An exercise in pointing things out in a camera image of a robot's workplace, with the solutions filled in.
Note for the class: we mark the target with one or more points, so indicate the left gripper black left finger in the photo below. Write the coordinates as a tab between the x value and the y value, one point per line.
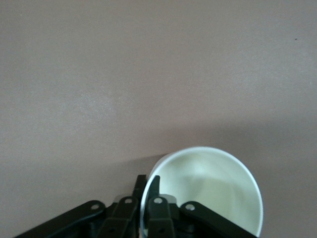
119	218

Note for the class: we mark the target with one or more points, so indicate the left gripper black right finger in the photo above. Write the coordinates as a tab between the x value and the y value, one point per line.
161	220

